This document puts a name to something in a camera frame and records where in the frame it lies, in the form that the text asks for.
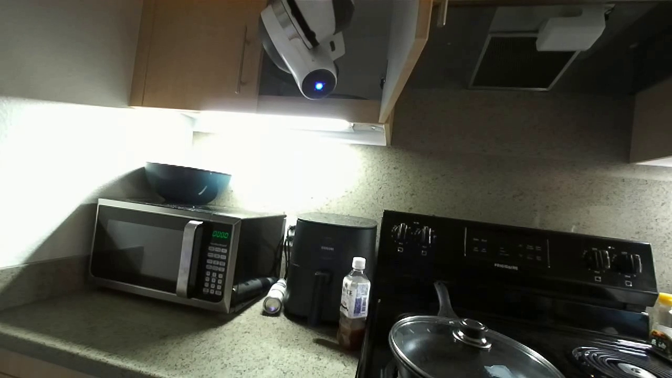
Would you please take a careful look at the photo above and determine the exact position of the wooden upper cabinet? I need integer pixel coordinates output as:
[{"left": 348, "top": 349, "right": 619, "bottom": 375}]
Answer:
[{"left": 128, "top": 0, "right": 395, "bottom": 126}]

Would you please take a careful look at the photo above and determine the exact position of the wooden cabinet beside hood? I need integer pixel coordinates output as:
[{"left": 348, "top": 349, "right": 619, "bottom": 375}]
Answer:
[{"left": 629, "top": 74, "right": 672, "bottom": 165}]

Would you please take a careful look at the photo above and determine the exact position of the clear plastic water bottle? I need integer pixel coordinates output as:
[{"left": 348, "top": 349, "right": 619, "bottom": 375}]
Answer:
[{"left": 338, "top": 255, "right": 374, "bottom": 354}]

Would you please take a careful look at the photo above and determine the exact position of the small white capped object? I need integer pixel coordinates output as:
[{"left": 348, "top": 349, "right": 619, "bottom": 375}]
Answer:
[{"left": 261, "top": 278, "right": 290, "bottom": 317}]

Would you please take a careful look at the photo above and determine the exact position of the dark blue bowl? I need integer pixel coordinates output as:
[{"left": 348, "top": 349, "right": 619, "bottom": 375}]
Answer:
[{"left": 144, "top": 162, "right": 234, "bottom": 209}]

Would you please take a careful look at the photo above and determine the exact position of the black frying pan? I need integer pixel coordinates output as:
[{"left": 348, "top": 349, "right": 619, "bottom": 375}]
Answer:
[{"left": 386, "top": 279, "right": 567, "bottom": 378}]

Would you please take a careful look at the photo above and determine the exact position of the black kitchen stove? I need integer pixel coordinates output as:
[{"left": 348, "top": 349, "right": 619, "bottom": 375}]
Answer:
[{"left": 355, "top": 209, "right": 672, "bottom": 378}]

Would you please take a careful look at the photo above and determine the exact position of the stainless steel microwave oven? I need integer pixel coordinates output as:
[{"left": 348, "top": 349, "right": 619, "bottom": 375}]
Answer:
[{"left": 87, "top": 198, "right": 287, "bottom": 315}]

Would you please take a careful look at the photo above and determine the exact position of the white box on hood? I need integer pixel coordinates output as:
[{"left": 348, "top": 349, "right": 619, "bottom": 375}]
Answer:
[{"left": 534, "top": 9, "right": 609, "bottom": 53}]

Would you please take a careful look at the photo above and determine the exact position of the amber oil bottle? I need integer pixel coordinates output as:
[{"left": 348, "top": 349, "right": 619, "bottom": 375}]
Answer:
[{"left": 647, "top": 293, "right": 672, "bottom": 354}]

